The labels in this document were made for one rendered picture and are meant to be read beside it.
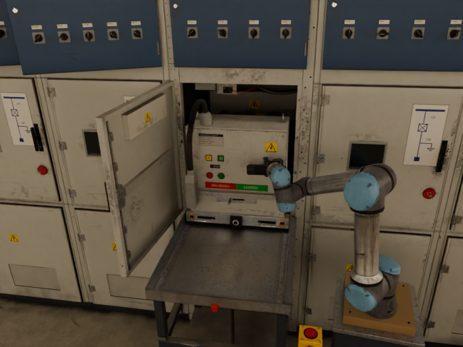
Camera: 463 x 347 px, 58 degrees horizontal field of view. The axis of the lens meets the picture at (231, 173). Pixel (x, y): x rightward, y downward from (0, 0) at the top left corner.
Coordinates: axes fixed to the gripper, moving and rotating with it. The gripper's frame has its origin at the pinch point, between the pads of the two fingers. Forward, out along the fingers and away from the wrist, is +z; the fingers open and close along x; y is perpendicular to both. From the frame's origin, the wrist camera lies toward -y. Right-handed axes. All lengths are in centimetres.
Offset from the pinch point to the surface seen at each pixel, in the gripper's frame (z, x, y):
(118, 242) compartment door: -23, -27, -66
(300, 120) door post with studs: 6.4, 19.3, 20.1
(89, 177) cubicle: 43, -10, -93
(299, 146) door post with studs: 9.5, 6.0, 20.4
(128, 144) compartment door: -15, 14, -60
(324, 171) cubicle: 7.3, -6.6, 32.5
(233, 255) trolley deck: -9.7, -41.7, -16.8
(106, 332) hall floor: 53, -113, -95
